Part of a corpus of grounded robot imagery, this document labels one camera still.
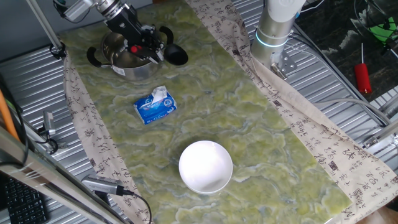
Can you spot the blue tissue pack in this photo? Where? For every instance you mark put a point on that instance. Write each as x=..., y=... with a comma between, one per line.
x=155, y=110

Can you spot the white ceramic bowl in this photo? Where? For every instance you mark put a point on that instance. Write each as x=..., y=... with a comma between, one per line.
x=205, y=168

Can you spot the aluminium corner frame bracket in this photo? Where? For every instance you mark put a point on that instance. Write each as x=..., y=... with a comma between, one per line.
x=382, y=137

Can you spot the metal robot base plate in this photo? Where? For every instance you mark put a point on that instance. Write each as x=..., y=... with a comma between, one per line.
x=287, y=63

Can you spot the green paper flag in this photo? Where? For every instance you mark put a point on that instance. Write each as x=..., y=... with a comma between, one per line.
x=384, y=34

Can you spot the slanted aluminium pole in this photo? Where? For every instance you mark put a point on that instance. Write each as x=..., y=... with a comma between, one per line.
x=46, y=28

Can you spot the black keyboard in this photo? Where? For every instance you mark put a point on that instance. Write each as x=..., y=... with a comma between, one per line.
x=21, y=202

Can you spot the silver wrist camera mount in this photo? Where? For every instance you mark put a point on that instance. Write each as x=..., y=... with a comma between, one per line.
x=77, y=9

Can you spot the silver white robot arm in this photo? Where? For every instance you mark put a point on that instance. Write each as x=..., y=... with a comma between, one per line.
x=273, y=31

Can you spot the beige calligraphy cloth strip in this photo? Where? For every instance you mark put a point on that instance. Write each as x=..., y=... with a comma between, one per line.
x=93, y=140
x=311, y=124

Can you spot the green marble pattern table mat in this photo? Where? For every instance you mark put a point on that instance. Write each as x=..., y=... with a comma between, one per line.
x=217, y=102

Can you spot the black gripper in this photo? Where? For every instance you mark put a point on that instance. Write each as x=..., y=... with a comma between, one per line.
x=130, y=28

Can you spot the black pole clamp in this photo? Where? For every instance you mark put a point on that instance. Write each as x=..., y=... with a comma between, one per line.
x=57, y=51

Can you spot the silver depth camera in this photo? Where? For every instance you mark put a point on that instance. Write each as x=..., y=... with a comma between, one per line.
x=102, y=185

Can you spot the black spoon with red tip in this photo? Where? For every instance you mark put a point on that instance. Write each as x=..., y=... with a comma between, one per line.
x=175, y=54

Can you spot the aluminium frame beam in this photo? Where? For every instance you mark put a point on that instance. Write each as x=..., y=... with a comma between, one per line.
x=46, y=180

